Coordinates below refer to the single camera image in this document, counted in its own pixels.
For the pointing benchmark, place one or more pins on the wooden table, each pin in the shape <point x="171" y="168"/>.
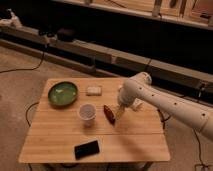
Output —
<point x="136" y="137"/>

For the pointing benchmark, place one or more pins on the white sponge block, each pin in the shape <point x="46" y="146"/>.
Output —
<point x="94" y="91"/>

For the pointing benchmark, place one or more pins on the white plastic bottle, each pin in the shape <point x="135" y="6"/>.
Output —
<point x="136" y="105"/>

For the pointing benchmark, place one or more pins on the green bowl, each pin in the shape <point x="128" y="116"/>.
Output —
<point x="62" y="94"/>

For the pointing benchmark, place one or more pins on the cream cylindrical pusher tool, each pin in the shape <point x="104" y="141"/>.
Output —
<point x="119" y="112"/>

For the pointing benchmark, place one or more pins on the black device on ledge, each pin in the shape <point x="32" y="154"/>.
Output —
<point x="66" y="35"/>

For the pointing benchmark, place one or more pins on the white object far left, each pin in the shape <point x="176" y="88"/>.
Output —
<point x="13" y="21"/>

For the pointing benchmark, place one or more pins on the black rectangular phone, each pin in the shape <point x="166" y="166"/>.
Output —
<point x="86" y="149"/>

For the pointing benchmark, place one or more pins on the clear plastic cup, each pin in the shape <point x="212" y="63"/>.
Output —
<point x="87" y="114"/>

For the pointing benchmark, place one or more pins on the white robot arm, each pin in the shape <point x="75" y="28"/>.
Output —
<point x="192" y="114"/>

